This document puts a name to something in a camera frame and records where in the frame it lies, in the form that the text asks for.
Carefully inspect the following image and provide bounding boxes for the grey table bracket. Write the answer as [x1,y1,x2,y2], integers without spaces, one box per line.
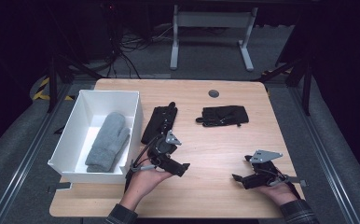
[47,182,74,193]
[288,176,309,188]

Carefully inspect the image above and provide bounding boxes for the person's right hand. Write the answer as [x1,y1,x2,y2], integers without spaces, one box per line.
[256,181,298,207]

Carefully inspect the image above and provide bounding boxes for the black tripod stand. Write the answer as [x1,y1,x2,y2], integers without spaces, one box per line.
[45,53,105,114]
[257,54,313,117]

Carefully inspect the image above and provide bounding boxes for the bundle of black floor cables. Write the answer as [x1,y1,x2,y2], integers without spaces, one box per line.
[104,18,176,79]

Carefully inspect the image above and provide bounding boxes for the aluminium floor rail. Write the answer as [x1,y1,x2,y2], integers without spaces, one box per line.
[288,86,360,224]
[0,83,74,224]

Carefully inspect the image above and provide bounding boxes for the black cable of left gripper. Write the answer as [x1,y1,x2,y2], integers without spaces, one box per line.
[132,135,158,171]

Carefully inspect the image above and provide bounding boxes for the yellow and black floor tape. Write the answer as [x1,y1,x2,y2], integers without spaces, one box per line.
[31,77,76,102]

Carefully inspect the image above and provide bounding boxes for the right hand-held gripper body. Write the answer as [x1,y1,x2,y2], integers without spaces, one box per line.
[244,149,289,187]

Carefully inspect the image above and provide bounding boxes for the black strap of left gripper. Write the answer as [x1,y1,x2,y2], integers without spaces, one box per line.
[123,170,136,194]

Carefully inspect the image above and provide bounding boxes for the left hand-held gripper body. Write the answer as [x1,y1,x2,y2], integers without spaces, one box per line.
[146,130,182,164]

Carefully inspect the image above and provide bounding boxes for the black glove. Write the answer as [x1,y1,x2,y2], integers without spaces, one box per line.
[195,105,250,128]
[140,101,179,146]

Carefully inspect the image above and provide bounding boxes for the person's left hand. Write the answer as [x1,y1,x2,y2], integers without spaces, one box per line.
[120,155,173,211]

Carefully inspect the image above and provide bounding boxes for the black strap of gripper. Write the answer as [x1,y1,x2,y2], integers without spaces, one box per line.
[123,170,136,194]
[284,181,302,201]

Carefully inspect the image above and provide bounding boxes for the black strap of right gripper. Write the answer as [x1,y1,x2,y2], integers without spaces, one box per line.
[284,181,302,201]

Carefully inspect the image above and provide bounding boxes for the white box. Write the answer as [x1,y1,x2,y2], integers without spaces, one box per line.
[47,89,145,185]

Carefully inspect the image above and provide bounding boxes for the white desk frame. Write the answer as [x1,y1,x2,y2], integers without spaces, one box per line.
[169,4,259,73]

